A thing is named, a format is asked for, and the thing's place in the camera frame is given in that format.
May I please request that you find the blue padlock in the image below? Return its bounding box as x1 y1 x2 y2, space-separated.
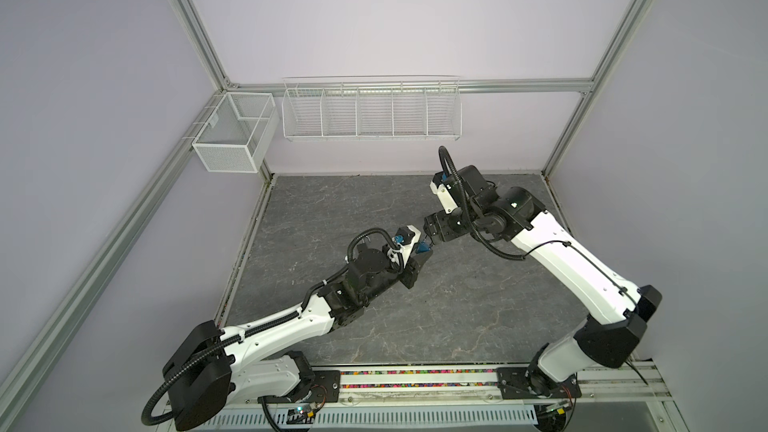
417 241 431 253

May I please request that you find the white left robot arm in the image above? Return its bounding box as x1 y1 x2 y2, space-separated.
141 225 433 431

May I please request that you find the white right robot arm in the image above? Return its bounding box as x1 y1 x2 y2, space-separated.
424 146 662 397

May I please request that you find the white mesh box basket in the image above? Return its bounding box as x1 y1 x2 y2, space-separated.
192 92 279 173

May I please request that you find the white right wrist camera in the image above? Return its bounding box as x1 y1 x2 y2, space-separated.
430 172 459 214

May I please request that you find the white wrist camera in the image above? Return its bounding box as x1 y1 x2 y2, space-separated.
430 172 459 214
392 225 421 268

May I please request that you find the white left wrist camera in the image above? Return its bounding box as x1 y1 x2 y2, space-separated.
392 225 421 268

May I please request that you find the aluminium front mounting rail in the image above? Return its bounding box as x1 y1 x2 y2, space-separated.
161 359 673 409

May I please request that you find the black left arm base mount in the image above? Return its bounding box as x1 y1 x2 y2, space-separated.
286 369 341 403

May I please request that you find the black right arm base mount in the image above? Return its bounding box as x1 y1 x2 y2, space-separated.
496 366 582 400

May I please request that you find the white ventilated cable duct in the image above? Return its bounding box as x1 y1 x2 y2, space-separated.
197 404 539 432

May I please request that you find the white wire wall basket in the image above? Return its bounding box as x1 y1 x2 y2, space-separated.
282 75 463 141

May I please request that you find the aluminium frame corner post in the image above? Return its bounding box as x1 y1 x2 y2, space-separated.
168 0 233 90

